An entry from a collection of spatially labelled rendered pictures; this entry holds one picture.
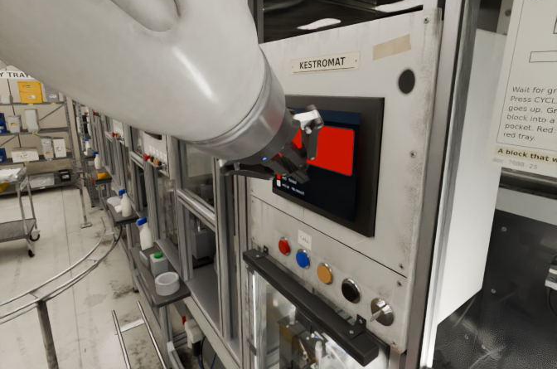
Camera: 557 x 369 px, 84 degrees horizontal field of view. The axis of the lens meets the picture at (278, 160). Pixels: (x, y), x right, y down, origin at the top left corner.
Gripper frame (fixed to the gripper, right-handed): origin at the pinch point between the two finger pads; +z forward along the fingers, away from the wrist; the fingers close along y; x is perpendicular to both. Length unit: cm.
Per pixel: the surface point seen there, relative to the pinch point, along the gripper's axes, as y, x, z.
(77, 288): 248, -52, 188
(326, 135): -6.0, -3.3, 1.7
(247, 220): 21.7, -4.1, 33.0
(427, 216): -12.8, 13.3, 0.4
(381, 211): -8.2, 10.2, 3.2
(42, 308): 146, -19, 75
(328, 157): -4.9, -0.3, 2.9
